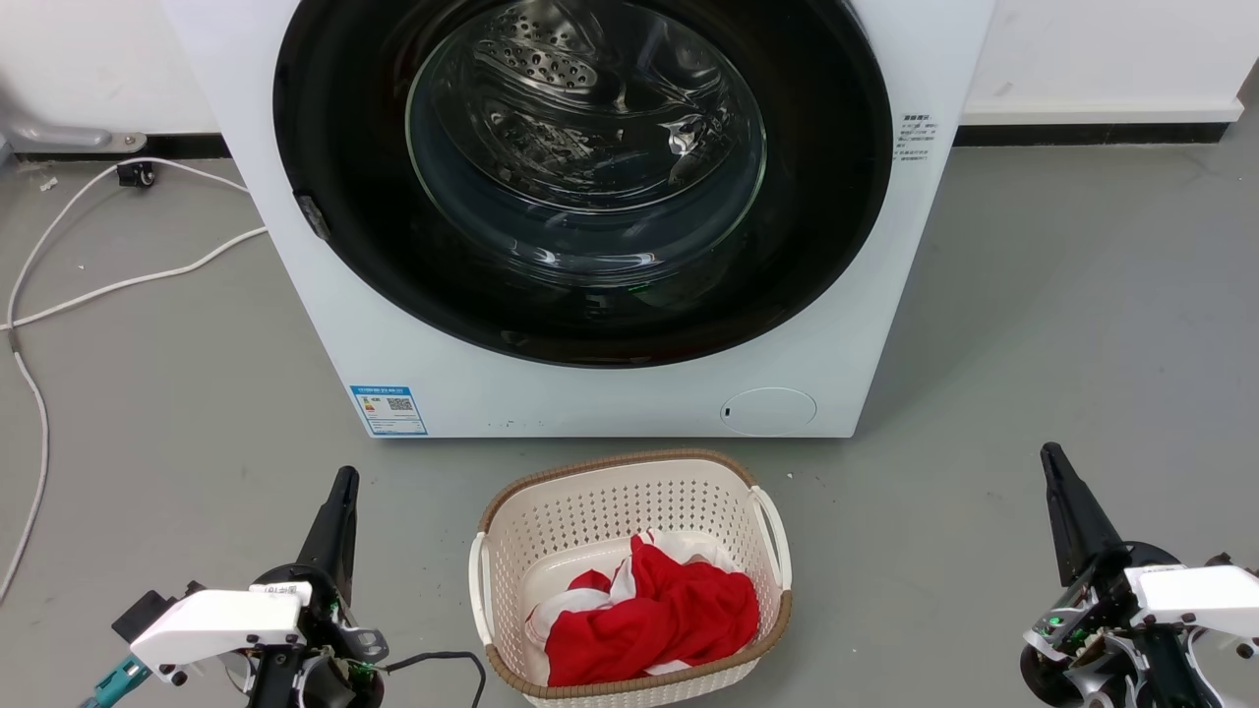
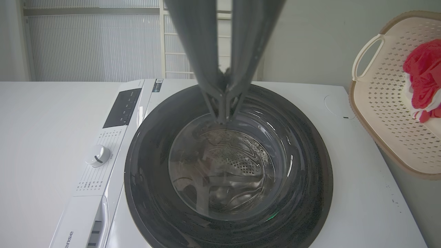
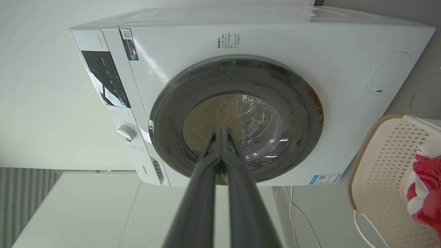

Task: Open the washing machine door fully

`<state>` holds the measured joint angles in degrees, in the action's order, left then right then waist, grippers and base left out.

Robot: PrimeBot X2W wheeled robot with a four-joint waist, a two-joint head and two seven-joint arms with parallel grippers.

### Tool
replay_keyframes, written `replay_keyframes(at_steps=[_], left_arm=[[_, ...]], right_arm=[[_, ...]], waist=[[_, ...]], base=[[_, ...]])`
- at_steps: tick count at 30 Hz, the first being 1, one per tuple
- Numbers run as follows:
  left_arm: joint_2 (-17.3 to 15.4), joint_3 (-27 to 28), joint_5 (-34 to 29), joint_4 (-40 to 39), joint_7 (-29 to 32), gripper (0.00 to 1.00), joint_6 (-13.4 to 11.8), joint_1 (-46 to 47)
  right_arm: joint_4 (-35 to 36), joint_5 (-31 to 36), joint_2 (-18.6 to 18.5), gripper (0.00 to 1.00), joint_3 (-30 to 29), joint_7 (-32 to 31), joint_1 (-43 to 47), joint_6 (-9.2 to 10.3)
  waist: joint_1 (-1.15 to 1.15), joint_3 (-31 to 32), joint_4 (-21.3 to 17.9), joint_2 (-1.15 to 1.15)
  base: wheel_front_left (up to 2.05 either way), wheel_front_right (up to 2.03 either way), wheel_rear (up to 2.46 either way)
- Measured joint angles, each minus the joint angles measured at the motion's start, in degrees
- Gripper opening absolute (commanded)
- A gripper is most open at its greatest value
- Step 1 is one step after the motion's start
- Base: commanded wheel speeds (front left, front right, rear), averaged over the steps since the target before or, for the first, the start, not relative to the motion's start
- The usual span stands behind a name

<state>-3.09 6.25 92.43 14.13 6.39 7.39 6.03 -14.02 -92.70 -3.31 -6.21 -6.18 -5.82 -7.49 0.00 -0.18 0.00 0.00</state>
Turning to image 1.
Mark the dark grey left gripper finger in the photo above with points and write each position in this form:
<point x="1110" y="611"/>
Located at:
<point x="334" y="531"/>

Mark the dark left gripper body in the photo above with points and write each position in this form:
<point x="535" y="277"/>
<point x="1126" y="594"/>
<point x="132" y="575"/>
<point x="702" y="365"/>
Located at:
<point x="329" y="654"/>

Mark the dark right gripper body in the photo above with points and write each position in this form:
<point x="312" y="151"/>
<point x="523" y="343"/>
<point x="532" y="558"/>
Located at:
<point x="1107" y="610"/>

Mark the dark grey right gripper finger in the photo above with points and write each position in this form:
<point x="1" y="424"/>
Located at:
<point x="1077" y="521"/>

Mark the black round glass washer door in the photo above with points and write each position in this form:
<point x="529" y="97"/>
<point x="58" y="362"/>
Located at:
<point x="344" y="256"/>

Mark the white front-load washing machine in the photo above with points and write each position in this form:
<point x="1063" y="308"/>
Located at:
<point x="590" y="403"/>

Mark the grey metal door hinge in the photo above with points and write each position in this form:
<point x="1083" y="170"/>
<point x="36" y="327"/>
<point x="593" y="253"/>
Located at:
<point x="314" y="217"/>

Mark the blue energy label sticker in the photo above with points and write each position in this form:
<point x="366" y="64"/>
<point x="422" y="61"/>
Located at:
<point x="389" y="410"/>

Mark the cream plastic laundry basket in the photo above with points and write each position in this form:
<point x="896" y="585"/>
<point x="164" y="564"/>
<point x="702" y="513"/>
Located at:
<point x="600" y="506"/>

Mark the round white filter cover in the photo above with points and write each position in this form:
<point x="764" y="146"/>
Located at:
<point x="769" y="412"/>

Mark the red garment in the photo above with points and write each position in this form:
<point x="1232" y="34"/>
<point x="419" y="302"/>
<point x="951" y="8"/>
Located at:
<point x="669" y="619"/>

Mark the steel perforated washer drum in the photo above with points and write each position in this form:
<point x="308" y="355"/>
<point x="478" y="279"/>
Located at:
<point x="580" y="108"/>

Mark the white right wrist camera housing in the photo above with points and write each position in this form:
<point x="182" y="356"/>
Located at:
<point x="1195" y="593"/>

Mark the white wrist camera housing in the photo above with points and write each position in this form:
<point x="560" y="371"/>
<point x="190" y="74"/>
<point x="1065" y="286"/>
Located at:
<point x="216" y="621"/>
<point x="1195" y="593"/>

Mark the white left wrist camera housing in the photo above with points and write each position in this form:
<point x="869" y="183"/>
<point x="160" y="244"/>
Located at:
<point x="216" y="621"/>

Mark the grey pipe bracket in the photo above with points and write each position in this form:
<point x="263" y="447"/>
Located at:
<point x="59" y="136"/>

